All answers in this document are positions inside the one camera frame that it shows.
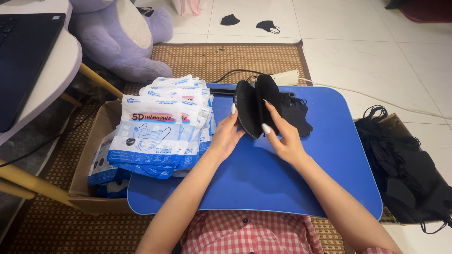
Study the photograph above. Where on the person's left hand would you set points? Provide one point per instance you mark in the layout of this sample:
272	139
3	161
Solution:
224	136

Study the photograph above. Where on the person's right hand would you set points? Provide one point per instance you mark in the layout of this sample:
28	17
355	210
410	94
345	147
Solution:
287	144

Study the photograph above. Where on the bundle of black face masks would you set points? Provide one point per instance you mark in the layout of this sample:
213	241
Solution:
249	109

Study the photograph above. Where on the small pile of black masks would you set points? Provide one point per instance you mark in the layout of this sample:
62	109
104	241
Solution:
296	118

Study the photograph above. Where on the black heat sealer bar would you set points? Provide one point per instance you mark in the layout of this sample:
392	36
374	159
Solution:
220	91

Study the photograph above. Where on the blue lap table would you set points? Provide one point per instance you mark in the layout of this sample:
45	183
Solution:
254	183

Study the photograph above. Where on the white power strip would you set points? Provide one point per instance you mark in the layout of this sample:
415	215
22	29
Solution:
282	77

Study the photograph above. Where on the stack of blue-white mask packets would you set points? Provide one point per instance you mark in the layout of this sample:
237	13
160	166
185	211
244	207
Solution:
155	134

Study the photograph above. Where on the brown woven floor mat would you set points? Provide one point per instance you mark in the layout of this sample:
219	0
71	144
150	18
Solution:
219	56

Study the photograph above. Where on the pink checked shirt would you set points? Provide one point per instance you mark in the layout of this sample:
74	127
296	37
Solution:
247	232

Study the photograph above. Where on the single black face mask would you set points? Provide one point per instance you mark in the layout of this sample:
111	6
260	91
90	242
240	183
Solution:
229	20
265	25

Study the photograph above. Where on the cardboard box with black masks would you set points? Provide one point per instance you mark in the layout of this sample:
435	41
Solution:
406	165

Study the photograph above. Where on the pink plastic bag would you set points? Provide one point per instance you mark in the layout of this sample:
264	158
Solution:
189	7

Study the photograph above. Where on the wooden table leg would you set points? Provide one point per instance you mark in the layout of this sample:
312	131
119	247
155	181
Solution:
100	81
31	183
70	99

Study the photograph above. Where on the brown cardboard box with packets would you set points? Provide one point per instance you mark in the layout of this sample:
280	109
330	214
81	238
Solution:
88	169

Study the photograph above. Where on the small black cloth item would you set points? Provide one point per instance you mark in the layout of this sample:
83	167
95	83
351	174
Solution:
145	11

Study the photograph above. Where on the purple plush toy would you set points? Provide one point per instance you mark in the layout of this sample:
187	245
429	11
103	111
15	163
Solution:
113	35

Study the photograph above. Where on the white round-edged table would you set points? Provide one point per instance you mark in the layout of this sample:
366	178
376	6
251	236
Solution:
60	70

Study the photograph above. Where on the dark red rug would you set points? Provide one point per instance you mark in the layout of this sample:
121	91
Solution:
429	10

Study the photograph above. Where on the black laptop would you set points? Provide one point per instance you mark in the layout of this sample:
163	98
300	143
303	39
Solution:
24	60

